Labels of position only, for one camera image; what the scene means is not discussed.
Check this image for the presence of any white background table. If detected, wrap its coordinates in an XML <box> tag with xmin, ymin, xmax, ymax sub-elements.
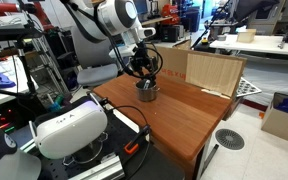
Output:
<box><xmin>210</xmin><ymin>34</ymin><xmax>288</xmax><ymax>55</ymax></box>

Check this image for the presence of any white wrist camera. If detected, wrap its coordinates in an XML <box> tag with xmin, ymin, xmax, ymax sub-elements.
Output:
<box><xmin>109</xmin><ymin>44</ymin><xmax>138</xmax><ymax>58</ymax></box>

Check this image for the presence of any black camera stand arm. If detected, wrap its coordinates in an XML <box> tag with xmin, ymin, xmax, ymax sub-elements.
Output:
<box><xmin>0</xmin><ymin>23</ymin><xmax>44</xmax><ymax>101</ymax></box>

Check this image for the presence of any white VR headset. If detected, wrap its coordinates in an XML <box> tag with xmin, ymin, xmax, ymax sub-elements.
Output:
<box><xmin>29</xmin><ymin>101</ymin><xmax>108</xmax><ymax>159</ymax></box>

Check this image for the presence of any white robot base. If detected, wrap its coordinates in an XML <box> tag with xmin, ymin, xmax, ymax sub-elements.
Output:
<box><xmin>0</xmin><ymin>130</ymin><xmax>41</xmax><ymax>180</ymax></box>

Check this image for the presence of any open cardboard box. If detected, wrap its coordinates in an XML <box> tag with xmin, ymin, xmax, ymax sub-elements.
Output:
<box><xmin>261</xmin><ymin>92</ymin><xmax>288</xmax><ymax>141</ymax></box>

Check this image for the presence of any black orange clamp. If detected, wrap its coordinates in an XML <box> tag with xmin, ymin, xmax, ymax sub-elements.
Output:
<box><xmin>124</xmin><ymin>125</ymin><xmax>150</xmax><ymax>155</ymax></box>

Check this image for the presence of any silver metal cup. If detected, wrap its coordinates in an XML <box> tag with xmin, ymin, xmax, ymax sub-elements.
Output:
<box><xmin>135</xmin><ymin>79</ymin><xmax>159</xmax><ymax>102</ymax></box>

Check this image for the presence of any black pen with white cap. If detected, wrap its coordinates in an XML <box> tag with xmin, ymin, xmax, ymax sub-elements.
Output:
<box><xmin>143</xmin><ymin>79</ymin><xmax>150</xmax><ymax>90</ymax></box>

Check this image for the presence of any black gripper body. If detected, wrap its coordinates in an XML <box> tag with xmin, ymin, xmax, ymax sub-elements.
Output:
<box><xmin>130</xmin><ymin>47</ymin><xmax>159</xmax><ymax>78</ymax></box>

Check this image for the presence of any cardboard box wall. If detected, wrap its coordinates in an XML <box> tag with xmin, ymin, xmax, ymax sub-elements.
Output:
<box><xmin>156</xmin><ymin>45</ymin><xmax>246</xmax><ymax>99</ymax></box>

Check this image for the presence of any blue glove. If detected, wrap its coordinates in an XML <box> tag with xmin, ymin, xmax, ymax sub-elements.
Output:
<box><xmin>0</xmin><ymin>72</ymin><xmax>16</xmax><ymax>88</ymax></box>

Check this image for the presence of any aluminium rail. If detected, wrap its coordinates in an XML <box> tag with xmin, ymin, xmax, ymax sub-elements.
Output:
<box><xmin>20</xmin><ymin>140</ymin><xmax>125</xmax><ymax>180</ymax></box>

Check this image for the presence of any round floor drain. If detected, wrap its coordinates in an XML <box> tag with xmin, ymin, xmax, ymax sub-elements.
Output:
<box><xmin>215</xmin><ymin>129</ymin><xmax>245</xmax><ymax>150</ymax></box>

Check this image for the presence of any grey office chair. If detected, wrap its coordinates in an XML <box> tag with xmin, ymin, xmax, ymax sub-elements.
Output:
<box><xmin>71</xmin><ymin>26</ymin><xmax>118</xmax><ymax>87</ymax></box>

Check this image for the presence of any small wooden box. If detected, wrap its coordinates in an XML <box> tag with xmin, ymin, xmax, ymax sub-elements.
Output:
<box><xmin>237</xmin><ymin>29</ymin><xmax>256</xmax><ymax>43</ymax></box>

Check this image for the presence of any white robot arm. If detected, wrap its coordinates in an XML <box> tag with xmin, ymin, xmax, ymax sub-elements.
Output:
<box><xmin>60</xmin><ymin>0</ymin><xmax>163</xmax><ymax>81</ymax></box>

